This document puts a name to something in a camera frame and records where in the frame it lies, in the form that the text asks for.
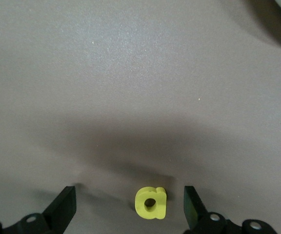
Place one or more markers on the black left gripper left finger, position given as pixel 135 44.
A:
pixel 61 209

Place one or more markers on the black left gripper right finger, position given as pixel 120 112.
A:
pixel 193 209

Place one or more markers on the yellow letter a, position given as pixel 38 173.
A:
pixel 160 204

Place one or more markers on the brown table cover sheet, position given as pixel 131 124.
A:
pixel 106 73

